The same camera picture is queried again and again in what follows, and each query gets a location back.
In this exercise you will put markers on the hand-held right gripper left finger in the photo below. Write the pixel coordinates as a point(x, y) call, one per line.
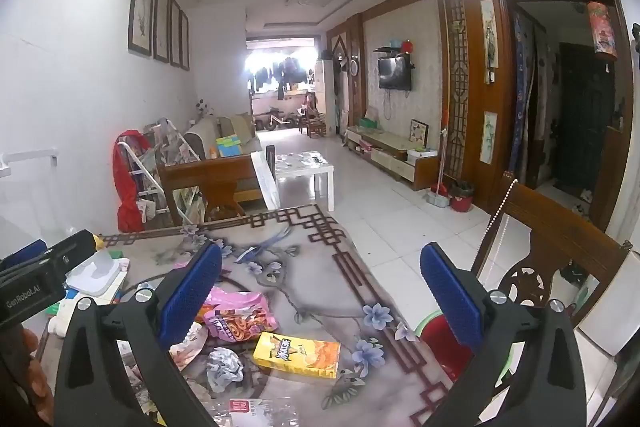
point(190, 292)

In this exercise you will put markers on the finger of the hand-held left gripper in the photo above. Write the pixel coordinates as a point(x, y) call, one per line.
point(72, 253)
point(25, 252)

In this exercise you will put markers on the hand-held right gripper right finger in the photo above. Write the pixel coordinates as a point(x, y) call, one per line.
point(450, 292)

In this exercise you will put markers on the red bucket green rim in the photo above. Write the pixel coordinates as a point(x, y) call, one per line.
point(440, 342)

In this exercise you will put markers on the pink snack bag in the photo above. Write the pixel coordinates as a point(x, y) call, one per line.
point(240, 317)

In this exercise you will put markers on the brown paper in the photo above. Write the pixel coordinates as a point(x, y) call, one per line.
point(187, 349)

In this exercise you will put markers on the grey paper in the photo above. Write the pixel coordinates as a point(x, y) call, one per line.
point(225, 367)

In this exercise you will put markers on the yellow box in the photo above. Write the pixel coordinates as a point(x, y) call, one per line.
point(300, 354)

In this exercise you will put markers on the person's left hand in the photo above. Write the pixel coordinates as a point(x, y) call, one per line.
point(32, 372)

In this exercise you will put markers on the yellow black toy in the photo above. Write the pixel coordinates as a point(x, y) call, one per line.
point(98, 241)

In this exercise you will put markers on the white tray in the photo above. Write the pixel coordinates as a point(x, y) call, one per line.
point(100, 277)

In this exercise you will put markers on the blue white strip wrapper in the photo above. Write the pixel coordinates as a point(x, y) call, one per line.
point(260, 249)

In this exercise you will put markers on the red garment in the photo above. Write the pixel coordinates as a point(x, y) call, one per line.
point(125, 187)

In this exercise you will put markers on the red mop bucket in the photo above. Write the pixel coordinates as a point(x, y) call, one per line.
point(461, 197)

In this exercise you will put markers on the white drying rack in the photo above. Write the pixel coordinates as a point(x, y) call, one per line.
point(134, 167)

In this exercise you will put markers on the wooden sofa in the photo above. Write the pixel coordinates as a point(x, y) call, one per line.
point(215, 177)

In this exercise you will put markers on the carved wooden dining chair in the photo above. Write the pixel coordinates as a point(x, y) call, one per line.
point(550, 227)

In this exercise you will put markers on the clear packet red label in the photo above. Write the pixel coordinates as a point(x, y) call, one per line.
point(250, 412)

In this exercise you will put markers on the white foam board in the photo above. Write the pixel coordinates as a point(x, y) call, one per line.
point(265, 179)

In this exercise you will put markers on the white storage box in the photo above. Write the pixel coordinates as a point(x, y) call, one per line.
point(420, 155)

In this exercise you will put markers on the wooden television cabinet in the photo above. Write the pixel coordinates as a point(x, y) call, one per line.
point(395, 157)

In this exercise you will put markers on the colourful toy box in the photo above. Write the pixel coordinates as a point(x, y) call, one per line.
point(232, 146)

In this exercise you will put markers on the framed puzzle picture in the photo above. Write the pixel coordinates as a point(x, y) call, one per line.
point(417, 132)

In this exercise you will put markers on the black white plush toy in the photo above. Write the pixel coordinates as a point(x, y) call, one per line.
point(202, 107)

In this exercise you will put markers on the green tissue box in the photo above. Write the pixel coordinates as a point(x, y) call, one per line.
point(370, 123)

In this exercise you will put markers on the white balance bike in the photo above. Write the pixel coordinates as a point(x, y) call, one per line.
point(277, 122)

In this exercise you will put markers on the blue patterned door curtain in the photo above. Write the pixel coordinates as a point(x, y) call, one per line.
point(522, 107)

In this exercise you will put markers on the small wooden chair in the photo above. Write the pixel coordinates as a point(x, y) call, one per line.
point(314, 127)

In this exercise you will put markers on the dark entrance door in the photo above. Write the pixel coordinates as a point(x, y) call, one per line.
point(585, 117)

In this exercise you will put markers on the wooden lattice screen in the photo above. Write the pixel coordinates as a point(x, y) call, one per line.
point(457, 57)

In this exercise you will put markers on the white standing air conditioner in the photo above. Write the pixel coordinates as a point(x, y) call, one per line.
point(325, 92)

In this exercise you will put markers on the hanging dark clothes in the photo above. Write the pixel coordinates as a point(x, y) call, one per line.
point(285, 74)

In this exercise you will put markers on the red hanging decoration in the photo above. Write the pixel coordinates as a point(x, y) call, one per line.
point(602, 32)

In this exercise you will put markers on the short wall scroll painting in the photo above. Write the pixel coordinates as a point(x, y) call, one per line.
point(489, 137)

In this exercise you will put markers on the wall television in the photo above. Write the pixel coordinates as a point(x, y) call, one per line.
point(395, 74)

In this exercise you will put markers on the framed wall picture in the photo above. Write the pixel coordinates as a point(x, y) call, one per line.
point(161, 21)
point(175, 33)
point(184, 41)
point(142, 4)

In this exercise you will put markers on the round wall clock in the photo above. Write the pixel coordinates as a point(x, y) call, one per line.
point(354, 68)

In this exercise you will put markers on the black wall shelf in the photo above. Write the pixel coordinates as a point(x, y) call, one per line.
point(387, 49)

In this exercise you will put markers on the tall wall scroll painting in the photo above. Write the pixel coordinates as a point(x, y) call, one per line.
point(489, 32)

